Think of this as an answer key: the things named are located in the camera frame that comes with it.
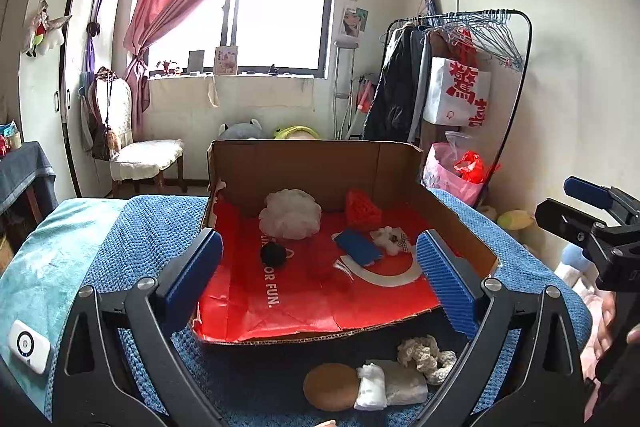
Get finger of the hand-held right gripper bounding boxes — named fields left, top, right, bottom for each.
left=564, top=176, right=640, bottom=223
left=535, top=198, right=632, bottom=269

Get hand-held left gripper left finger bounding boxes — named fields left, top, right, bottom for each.
left=64, top=228, right=224, bottom=427

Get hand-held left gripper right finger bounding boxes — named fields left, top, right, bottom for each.
left=415, top=231, right=586, bottom=427

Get white plush bear toy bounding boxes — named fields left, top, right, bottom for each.
left=370, top=227, right=413, bottom=254

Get cream crocheted scrunchie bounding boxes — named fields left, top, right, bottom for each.
left=397, top=335, right=457, bottom=385

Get black pompom ball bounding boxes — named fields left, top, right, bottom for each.
left=260, top=243, right=296, bottom=265

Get blue knitted cloth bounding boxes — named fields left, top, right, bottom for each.
left=333, top=229, right=383, bottom=267

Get white cloth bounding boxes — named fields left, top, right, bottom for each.
left=382, top=364, right=429, bottom=406

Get red mesh bath pouf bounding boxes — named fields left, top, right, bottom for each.
left=345, top=189, right=383, bottom=229

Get white mesh bath pouf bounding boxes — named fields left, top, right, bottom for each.
left=258, top=188, right=323, bottom=240

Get red knitted cloth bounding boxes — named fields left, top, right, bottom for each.
left=306, top=237, right=346, bottom=283

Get brown round sponge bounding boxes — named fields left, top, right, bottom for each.
left=303, top=363, right=361, bottom=412

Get brown cardboard box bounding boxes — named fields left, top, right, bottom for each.
left=189, top=139, right=501, bottom=348

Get person's right hand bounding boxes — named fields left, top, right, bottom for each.
left=599, top=291, right=640, bottom=348

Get blue plush toy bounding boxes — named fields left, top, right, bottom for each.
left=555, top=242, right=596, bottom=278

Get yellow green plush toy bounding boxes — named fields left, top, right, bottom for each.
left=497, top=209, right=536, bottom=233

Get pink bedding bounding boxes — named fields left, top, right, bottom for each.
left=580, top=277, right=616, bottom=388

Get blue knitted blanket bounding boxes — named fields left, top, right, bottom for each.
left=44, top=187, right=593, bottom=427

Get pink plastic bag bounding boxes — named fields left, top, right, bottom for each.
left=422, top=142, right=486, bottom=208

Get red plastic bag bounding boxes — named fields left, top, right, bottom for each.
left=452, top=150, right=501, bottom=185

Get black clothes rack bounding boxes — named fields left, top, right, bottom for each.
left=380, top=9, right=533, bottom=212

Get chair with white cover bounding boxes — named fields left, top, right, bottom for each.
left=87, top=67, right=186, bottom=198

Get clear plastic bag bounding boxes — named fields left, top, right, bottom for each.
left=444, top=130, right=473, bottom=152

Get teal fleece blanket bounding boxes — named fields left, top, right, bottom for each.
left=0, top=198, right=131, bottom=418

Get grey plush toy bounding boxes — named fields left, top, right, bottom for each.
left=218, top=118, right=268, bottom=142

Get brown handbag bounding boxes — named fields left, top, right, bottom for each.
left=91, top=69, right=123, bottom=162

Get white paper bag red print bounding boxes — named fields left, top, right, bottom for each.
left=422, top=56, right=493, bottom=128

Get green frog plush toy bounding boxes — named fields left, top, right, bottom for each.
left=272, top=123, right=321, bottom=142

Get white pocket device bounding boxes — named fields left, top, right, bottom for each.
left=8, top=319, right=52, bottom=375

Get grey hanging garment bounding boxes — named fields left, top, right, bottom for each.
left=407, top=29, right=433, bottom=145

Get dark hanging jacket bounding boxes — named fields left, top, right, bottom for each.
left=362, top=24, right=426, bottom=142

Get table with dark cloth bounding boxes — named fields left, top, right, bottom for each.
left=0, top=141, right=57, bottom=238

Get brown hanging garment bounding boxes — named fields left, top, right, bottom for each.
left=427, top=28, right=463, bottom=60

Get pink greeting card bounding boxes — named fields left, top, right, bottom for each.
left=214, top=46, right=238, bottom=76

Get group of small containers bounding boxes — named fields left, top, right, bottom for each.
left=0, top=121, right=23, bottom=158

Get white wardrobe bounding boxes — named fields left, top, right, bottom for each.
left=0, top=0, right=121, bottom=198

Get metal crutches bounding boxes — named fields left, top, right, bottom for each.
left=332, top=39, right=358, bottom=140

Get window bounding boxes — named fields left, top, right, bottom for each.
left=142, top=0, right=341, bottom=80

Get hanging plush doll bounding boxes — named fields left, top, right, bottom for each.
left=22, top=0, right=66, bottom=58

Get bunch of wire hangers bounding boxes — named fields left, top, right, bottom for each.
left=425, top=9, right=526, bottom=72

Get purple strap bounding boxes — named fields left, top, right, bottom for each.
left=80, top=0, right=108, bottom=98

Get wall poster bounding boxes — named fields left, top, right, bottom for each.
left=340, top=6, right=369, bottom=38

